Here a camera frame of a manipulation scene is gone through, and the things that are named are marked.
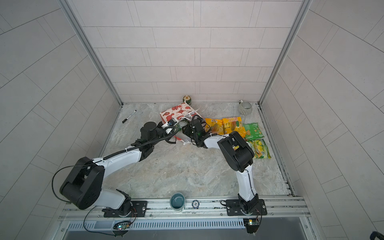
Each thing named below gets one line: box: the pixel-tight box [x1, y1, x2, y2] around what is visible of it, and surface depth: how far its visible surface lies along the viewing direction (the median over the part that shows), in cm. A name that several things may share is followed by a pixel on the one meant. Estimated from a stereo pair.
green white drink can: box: [183, 95, 192, 106], surface depth 109 cm
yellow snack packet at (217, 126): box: [204, 118, 225, 135], surface depth 98 cm
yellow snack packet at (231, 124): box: [222, 116, 246, 138], surface depth 98 cm
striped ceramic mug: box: [238, 100, 252, 116], surface depth 108 cm
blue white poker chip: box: [191, 199, 200, 209], surface depth 75 cm
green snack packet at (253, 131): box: [243, 122, 265, 141], surface depth 100 cm
